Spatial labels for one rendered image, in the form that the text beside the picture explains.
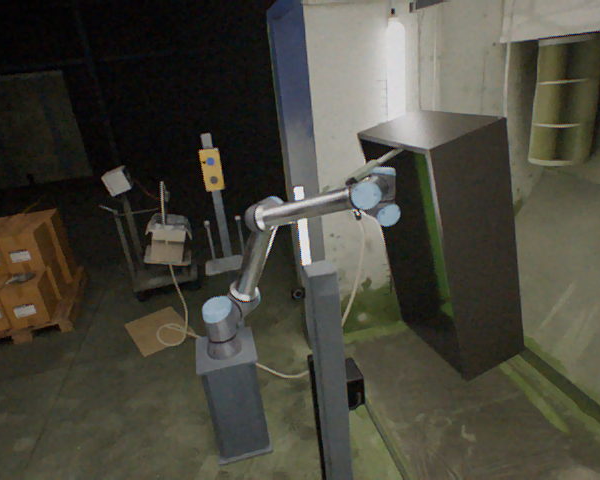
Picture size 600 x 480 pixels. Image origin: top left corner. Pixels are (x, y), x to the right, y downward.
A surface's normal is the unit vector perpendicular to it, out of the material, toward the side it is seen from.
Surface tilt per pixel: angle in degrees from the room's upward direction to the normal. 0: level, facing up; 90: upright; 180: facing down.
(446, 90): 90
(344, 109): 90
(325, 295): 90
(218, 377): 90
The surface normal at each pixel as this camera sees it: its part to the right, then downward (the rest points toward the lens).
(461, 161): 0.32, 0.33
